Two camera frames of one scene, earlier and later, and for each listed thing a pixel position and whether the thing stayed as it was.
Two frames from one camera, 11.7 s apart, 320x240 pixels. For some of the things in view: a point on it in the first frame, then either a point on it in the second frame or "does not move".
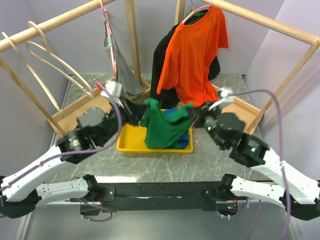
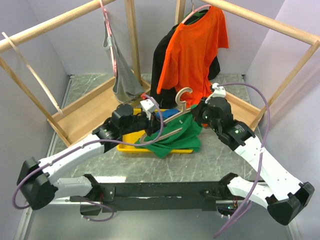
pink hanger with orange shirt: x=194 y=10 does not move
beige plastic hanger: x=65 y=70 to x=181 y=104
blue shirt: x=184 y=139 to x=168 y=113
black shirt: x=169 y=99 does not move
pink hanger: x=111 y=37 does not move
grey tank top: x=129 y=84 does not move
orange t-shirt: x=192 y=52 does not move
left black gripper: x=133 y=116 to x=153 y=125
